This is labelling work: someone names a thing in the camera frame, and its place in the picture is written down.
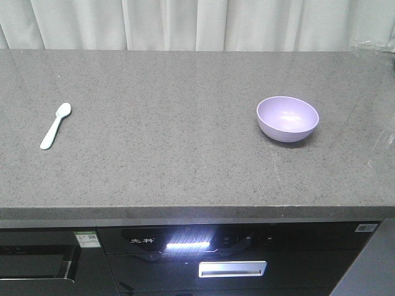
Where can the black disinfection cabinet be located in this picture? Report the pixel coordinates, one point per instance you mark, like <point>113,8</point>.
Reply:
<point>307,258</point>

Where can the black built-in dishwasher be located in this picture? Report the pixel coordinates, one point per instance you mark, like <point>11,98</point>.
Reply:
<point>53,257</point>

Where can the light green plastic spoon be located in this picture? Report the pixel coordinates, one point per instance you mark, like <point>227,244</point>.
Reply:
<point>63,111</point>

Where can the clear plastic wrap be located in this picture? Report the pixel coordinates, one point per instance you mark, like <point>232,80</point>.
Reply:
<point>386,46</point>

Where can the purple plastic bowl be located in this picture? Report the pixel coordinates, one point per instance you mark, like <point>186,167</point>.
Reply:
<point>286,119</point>

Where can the grey cabinet door right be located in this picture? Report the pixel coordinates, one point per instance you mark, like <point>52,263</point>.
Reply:
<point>372,273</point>

